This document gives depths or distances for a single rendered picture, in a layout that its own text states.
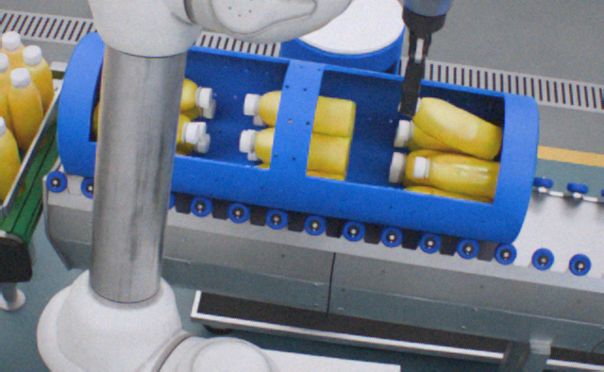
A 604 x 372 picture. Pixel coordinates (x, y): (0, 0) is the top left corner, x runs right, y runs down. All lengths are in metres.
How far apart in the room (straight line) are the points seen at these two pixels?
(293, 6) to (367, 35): 1.22
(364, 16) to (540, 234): 0.65
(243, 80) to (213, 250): 0.35
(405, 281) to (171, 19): 1.02
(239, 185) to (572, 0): 2.68
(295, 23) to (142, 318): 0.51
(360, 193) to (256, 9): 0.84
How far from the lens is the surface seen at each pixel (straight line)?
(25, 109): 2.08
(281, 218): 1.92
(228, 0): 1.00
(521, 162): 1.77
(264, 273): 2.01
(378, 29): 2.24
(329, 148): 1.81
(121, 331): 1.34
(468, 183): 1.82
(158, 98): 1.17
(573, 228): 2.07
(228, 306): 2.79
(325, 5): 1.06
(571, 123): 3.69
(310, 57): 2.21
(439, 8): 1.62
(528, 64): 3.88
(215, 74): 2.02
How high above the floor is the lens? 2.45
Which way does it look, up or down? 47 degrees down
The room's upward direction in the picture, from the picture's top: 4 degrees clockwise
